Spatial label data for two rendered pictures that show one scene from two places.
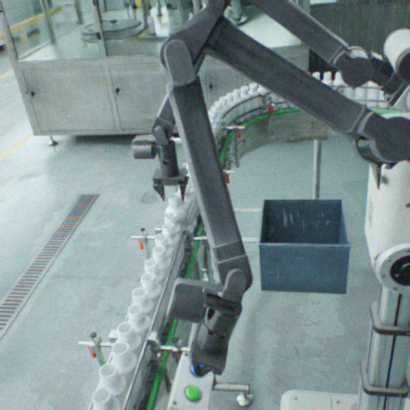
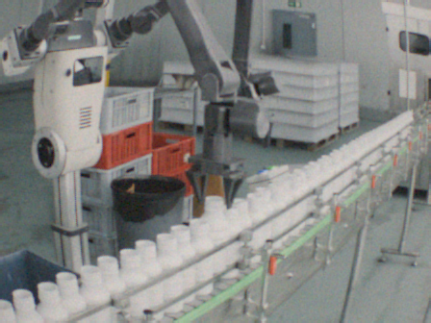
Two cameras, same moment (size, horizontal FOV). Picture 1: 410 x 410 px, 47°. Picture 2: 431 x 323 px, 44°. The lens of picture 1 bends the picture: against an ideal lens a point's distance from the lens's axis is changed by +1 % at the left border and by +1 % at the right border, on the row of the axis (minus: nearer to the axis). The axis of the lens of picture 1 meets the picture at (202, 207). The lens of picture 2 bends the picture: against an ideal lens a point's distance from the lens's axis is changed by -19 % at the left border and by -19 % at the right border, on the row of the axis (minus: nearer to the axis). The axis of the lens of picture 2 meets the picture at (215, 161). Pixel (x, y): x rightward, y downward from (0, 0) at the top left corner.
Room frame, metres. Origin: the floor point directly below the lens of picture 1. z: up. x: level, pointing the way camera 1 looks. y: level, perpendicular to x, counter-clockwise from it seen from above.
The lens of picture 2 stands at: (2.50, 0.44, 1.55)
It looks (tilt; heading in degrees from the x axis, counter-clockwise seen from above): 13 degrees down; 196
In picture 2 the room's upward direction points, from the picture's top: 2 degrees clockwise
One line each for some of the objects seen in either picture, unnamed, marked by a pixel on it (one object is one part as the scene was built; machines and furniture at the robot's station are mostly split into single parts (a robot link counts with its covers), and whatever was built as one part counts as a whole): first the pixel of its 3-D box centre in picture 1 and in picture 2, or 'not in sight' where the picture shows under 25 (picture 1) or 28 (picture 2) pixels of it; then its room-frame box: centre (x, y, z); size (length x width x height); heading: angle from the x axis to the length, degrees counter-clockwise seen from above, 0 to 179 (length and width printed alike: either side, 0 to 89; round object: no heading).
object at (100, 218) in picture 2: not in sight; (107, 206); (-1.07, -1.37, 0.33); 0.61 x 0.41 x 0.22; 173
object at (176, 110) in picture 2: not in sight; (212, 93); (-6.36, -2.27, 0.50); 1.23 x 1.05 x 1.00; 166
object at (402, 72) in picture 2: not in sight; (407, 83); (-3.40, 0.73, 1.22); 0.23 x 0.03 x 0.32; 77
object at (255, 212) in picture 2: (165, 259); (252, 229); (1.14, 0.13, 1.08); 0.06 x 0.06 x 0.17
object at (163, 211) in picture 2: not in sight; (148, 236); (-0.70, -0.90, 0.32); 0.45 x 0.45 x 0.64
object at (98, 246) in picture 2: not in sight; (108, 236); (-1.07, -1.37, 0.11); 0.61 x 0.41 x 0.22; 173
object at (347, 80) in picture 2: not in sight; (325, 91); (-7.53, -0.68, 0.59); 1.25 x 1.03 x 1.17; 168
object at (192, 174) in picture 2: (178, 188); (208, 183); (1.31, 0.07, 1.23); 0.07 x 0.07 x 0.09; 77
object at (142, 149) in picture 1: (152, 140); (238, 103); (1.32, 0.13, 1.39); 0.12 x 0.09 x 0.12; 77
